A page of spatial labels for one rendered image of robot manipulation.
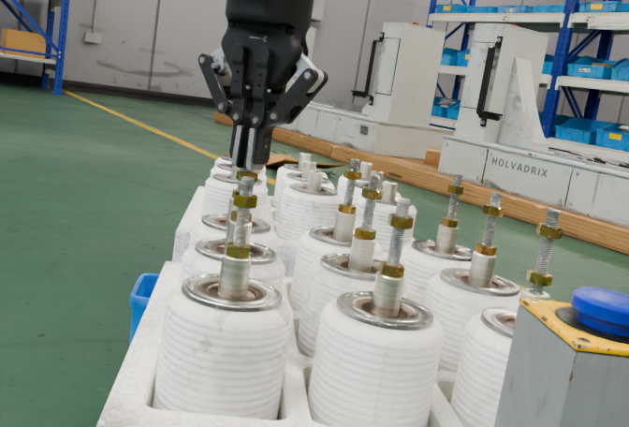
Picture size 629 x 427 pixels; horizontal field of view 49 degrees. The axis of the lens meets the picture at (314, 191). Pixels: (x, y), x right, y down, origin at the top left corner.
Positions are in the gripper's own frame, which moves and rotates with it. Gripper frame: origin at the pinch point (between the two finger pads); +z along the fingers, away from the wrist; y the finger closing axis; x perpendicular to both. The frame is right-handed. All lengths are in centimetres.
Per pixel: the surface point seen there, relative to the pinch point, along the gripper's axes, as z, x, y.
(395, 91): -10, -295, 117
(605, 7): -104, -557, 63
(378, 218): 11.9, -43.5, 5.4
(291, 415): 17.1, 9.8, -13.6
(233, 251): 6.5, 10.4, -7.1
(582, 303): 2.6, 13.6, -31.4
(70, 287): 35, -31, 55
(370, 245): 7.4, -6.3, -10.4
